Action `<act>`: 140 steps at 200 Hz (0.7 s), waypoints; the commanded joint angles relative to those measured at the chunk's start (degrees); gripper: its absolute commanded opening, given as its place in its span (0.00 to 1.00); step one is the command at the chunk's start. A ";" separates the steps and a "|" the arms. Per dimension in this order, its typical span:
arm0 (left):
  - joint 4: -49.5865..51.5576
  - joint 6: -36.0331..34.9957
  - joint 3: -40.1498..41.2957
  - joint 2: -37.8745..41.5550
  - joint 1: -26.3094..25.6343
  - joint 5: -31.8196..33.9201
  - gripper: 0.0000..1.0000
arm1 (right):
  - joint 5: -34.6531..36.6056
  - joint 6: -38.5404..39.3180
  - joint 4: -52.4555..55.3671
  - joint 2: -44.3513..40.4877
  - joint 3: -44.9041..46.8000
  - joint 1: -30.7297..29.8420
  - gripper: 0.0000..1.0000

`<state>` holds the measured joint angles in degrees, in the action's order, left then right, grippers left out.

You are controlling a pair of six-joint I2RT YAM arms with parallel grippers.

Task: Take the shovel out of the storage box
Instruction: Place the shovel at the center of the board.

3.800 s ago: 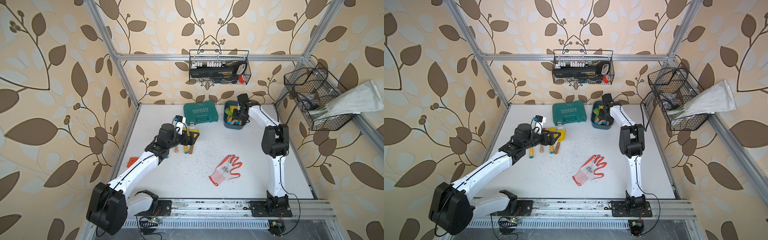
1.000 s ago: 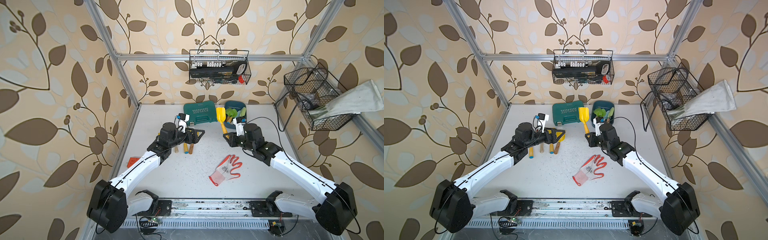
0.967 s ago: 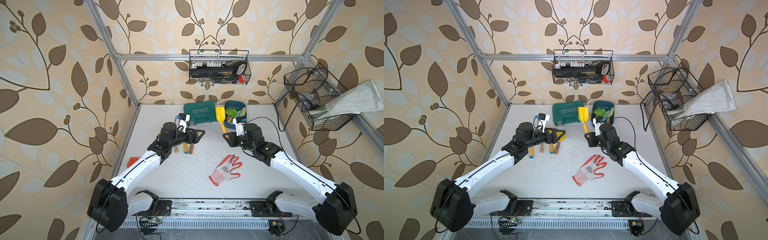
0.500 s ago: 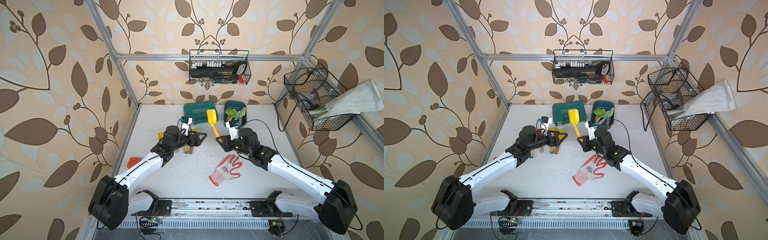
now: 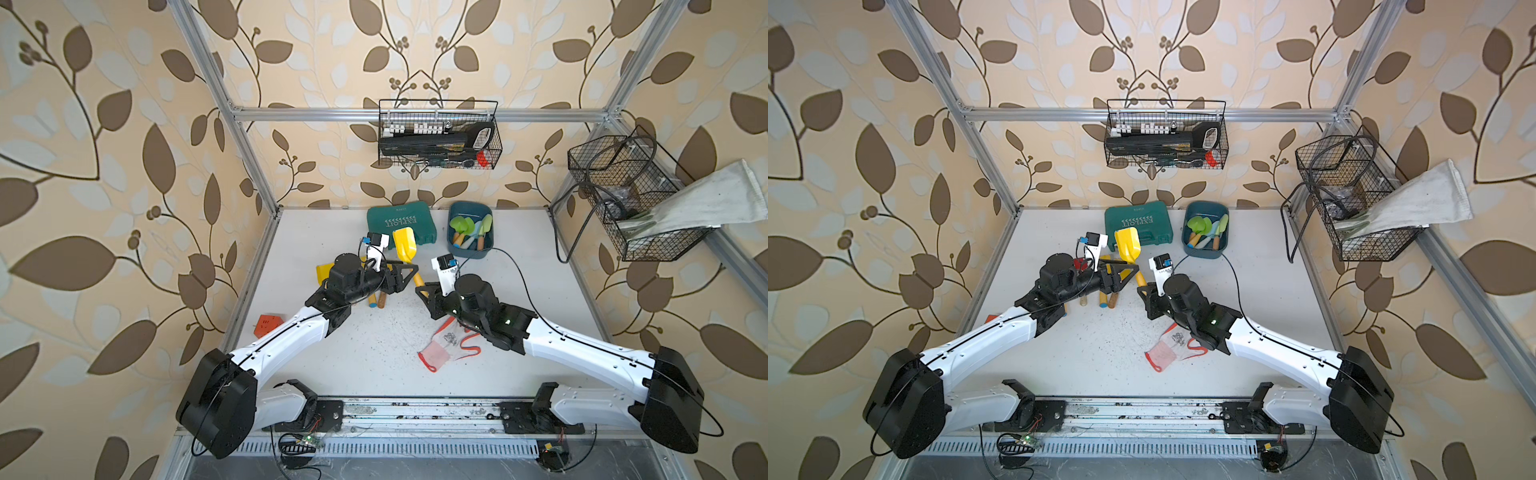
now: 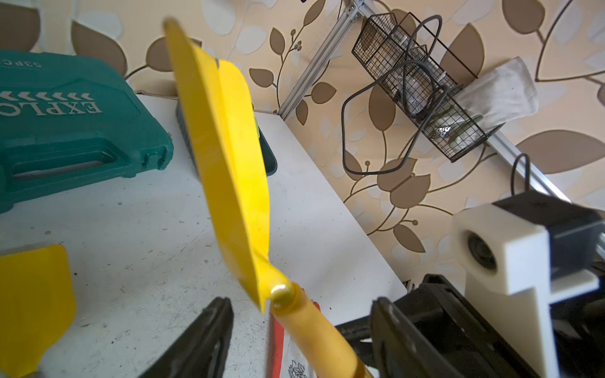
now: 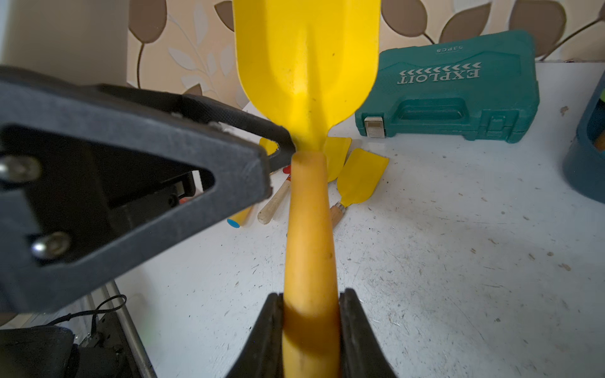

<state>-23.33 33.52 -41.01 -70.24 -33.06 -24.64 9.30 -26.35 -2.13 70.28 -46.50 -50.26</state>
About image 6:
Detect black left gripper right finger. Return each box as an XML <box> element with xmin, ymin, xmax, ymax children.
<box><xmin>370</xmin><ymin>297</ymin><xmax>461</xmax><ymax>377</ymax></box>

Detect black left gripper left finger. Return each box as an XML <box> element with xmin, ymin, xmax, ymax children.
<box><xmin>141</xmin><ymin>297</ymin><xmax>234</xmax><ymax>377</ymax></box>

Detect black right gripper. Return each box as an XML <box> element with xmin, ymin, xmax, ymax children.
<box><xmin>335</xmin><ymin>273</ymin><xmax>605</xmax><ymax>378</ymax></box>

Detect yellow shovel wooden handle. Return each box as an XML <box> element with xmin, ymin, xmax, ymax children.
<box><xmin>1</xmin><ymin>245</ymin><xmax>77</xmax><ymax>377</ymax></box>

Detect blue plastic storage box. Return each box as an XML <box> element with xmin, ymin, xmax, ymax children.
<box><xmin>175</xmin><ymin>102</ymin><xmax>278</xmax><ymax>176</ymax></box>

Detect red white work glove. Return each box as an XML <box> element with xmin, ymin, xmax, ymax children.
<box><xmin>270</xmin><ymin>317</ymin><xmax>317</xmax><ymax>378</ymax></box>

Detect grey cloth bag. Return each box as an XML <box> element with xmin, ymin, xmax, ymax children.
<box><xmin>455</xmin><ymin>57</ymin><xmax>540</xmax><ymax>132</ymax></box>

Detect green plastic tool case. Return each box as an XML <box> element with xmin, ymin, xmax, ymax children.
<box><xmin>1</xmin><ymin>50</ymin><xmax>174</xmax><ymax>212</ymax></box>

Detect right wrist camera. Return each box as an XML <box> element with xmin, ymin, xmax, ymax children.
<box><xmin>450</xmin><ymin>191</ymin><xmax>604</xmax><ymax>377</ymax></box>

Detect black wire basket right wall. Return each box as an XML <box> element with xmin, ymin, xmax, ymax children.
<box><xmin>352</xmin><ymin>12</ymin><xmax>498</xmax><ymax>162</ymax></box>

